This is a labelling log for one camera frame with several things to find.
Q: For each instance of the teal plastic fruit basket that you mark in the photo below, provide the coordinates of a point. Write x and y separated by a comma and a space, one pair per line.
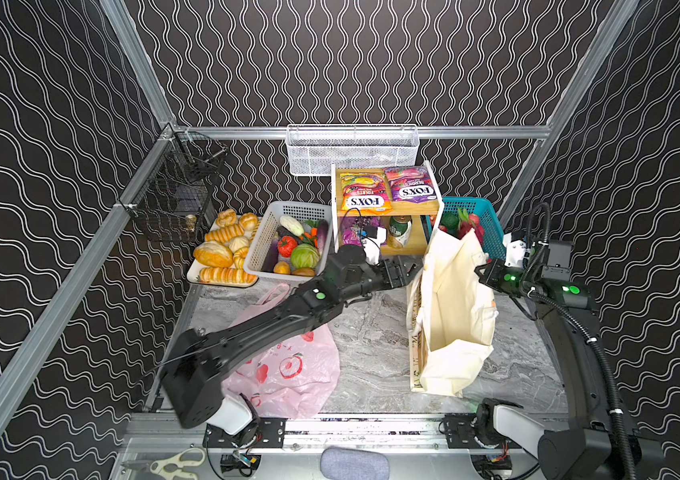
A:
494, 234

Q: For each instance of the pink plastic grocery bag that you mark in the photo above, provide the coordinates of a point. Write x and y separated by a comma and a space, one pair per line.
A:
293, 379

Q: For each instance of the wooden two-tier shelf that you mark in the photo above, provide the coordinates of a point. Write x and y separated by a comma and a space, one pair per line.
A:
375, 234

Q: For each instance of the green cabbage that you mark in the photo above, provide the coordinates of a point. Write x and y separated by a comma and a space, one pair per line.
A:
305, 256

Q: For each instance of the orange yellow Fox's candy bag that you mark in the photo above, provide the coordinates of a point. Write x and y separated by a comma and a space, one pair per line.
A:
365, 191

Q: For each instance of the long braided bread loaf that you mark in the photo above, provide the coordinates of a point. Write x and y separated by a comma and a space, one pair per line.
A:
226, 276

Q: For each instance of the oval bread roll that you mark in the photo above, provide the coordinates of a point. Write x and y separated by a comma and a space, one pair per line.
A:
214, 254

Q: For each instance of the black wire wall basket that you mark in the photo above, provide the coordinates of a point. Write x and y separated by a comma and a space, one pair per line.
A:
174, 205

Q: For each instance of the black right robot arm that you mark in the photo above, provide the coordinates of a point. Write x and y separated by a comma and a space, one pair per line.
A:
601, 439

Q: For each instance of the white bread tray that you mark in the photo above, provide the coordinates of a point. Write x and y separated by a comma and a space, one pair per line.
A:
234, 230

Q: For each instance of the purple Fox's candy bag top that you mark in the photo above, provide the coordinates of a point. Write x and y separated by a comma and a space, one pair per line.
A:
410, 184

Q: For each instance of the green drink can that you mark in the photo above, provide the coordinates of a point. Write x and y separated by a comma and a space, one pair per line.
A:
399, 231

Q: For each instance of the white wire wall basket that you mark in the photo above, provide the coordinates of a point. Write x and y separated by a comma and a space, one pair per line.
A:
314, 150

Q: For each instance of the grey foam pad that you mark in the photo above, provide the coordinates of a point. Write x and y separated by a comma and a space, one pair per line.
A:
348, 464

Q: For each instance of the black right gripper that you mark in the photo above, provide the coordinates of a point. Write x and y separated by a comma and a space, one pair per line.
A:
490, 273

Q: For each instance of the red tomato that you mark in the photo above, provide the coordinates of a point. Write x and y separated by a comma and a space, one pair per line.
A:
287, 245

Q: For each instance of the white plastic vegetable basket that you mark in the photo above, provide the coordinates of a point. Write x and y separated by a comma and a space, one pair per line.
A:
307, 222

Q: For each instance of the cream canvas tote bag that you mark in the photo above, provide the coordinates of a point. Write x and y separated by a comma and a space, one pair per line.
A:
451, 318

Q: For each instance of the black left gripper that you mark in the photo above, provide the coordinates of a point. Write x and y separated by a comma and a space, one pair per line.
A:
393, 271

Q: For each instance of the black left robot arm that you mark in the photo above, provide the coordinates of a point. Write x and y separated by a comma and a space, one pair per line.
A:
198, 364

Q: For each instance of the pink dragon fruit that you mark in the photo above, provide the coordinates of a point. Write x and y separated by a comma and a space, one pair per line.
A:
470, 222

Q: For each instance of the white handled scissors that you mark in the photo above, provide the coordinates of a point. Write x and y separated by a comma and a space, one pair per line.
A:
181, 465

